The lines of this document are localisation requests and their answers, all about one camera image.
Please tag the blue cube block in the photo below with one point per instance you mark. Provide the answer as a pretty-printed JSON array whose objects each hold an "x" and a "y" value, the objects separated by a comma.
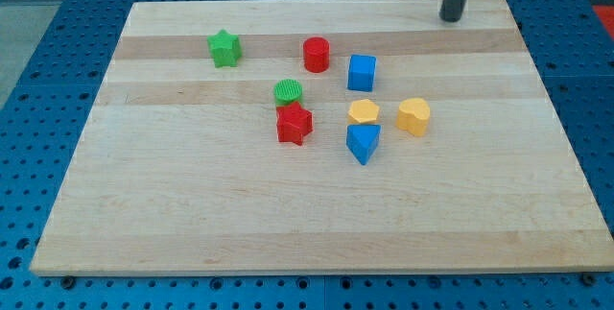
[{"x": 361, "y": 73}]

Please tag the red star block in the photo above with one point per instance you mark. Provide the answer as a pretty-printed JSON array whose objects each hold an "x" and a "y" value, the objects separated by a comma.
[{"x": 294, "y": 123}]

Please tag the wooden board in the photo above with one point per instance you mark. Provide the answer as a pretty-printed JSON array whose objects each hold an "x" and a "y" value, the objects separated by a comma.
[{"x": 179, "y": 172}]

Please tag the green cylinder block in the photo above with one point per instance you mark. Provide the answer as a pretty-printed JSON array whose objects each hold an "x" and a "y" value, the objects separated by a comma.
[{"x": 287, "y": 91}]

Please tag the blue triangle block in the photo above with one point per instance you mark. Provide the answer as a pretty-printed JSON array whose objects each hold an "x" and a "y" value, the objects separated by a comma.
[{"x": 362, "y": 141}]

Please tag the yellow hexagon block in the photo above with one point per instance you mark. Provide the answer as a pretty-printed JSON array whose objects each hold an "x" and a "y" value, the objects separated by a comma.
[{"x": 363, "y": 112}]

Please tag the red cylinder block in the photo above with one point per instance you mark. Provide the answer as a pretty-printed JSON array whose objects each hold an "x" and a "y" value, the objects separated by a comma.
[{"x": 316, "y": 54}]

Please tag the yellow heart block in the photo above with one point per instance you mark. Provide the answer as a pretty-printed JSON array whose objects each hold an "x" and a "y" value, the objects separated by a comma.
[{"x": 413, "y": 116}]

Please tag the green star block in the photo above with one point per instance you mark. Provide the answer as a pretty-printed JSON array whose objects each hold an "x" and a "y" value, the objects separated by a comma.
[{"x": 224, "y": 48}]

